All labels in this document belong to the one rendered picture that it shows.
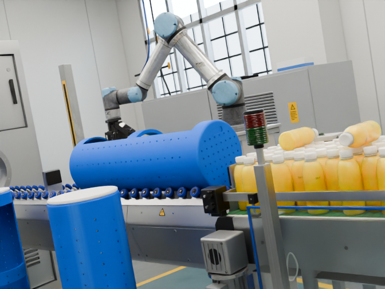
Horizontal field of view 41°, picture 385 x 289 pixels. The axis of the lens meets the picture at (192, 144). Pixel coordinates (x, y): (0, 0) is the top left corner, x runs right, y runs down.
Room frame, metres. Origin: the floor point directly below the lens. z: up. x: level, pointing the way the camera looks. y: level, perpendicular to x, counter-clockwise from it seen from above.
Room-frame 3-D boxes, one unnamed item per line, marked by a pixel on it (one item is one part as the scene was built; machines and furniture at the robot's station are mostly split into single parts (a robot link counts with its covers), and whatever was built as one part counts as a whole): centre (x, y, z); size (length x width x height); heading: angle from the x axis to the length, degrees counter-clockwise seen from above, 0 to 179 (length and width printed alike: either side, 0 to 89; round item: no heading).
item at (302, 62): (3.85, -0.85, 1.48); 0.24 x 0.12 x 0.08; 45
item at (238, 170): (1.87, -0.16, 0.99); 0.07 x 0.07 x 0.18
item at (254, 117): (1.51, -0.19, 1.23); 0.06 x 0.06 x 0.04
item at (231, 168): (2.04, -0.16, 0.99); 0.10 x 0.02 x 0.12; 137
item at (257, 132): (1.51, -0.19, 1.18); 0.06 x 0.06 x 0.05
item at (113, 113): (2.59, 0.37, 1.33); 0.08 x 0.08 x 0.05
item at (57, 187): (2.94, 0.82, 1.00); 0.10 x 0.04 x 0.15; 137
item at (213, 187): (1.86, -0.05, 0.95); 0.10 x 0.07 x 0.10; 137
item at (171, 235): (2.75, 0.61, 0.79); 2.17 x 0.29 x 0.34; 47
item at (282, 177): (1.72, -0.27, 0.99); 0.07 x 0.07 x 0.18
